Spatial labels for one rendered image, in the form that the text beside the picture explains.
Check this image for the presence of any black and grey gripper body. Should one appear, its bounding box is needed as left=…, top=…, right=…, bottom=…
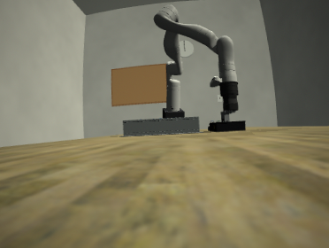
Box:
left=210, top=70, right=239, bottom=111

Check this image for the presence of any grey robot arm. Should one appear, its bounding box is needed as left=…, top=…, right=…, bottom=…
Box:
left=154, top=5, right=235, bottom=112

